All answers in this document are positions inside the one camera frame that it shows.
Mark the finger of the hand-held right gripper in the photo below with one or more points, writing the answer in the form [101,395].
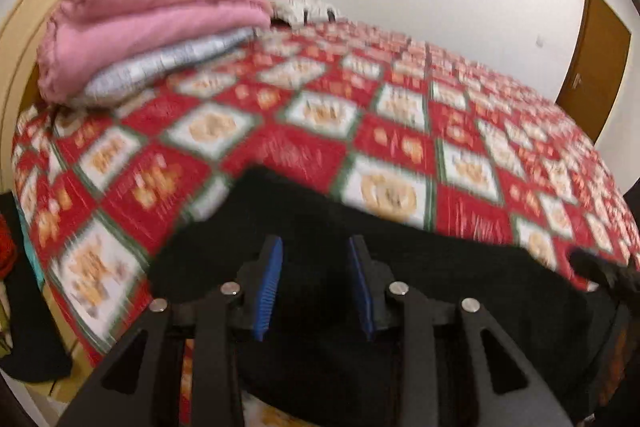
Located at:
[607,274]

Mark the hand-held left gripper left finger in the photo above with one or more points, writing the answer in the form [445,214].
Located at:
[267,287]

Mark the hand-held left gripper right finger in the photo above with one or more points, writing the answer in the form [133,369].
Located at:
[361,287]

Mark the black pants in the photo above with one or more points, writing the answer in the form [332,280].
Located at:
[325,217]

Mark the red checkered printed blanket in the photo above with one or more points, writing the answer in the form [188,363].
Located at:
[300,147]

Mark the brown wooden door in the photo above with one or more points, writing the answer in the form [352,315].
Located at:
[595,57]

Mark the dark cloth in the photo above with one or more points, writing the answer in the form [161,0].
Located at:
[30,332]

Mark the grey folded blanket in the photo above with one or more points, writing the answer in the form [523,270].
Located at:
[160,62]

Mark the red cloth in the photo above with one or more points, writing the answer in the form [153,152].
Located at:
[6,247]

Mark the patterned pillow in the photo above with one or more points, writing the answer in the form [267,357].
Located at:
[305,9]

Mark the pink folded blanket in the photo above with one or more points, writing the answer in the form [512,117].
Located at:
[150,7]

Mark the beige wooden headboard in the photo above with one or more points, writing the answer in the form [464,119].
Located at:
[30,32]

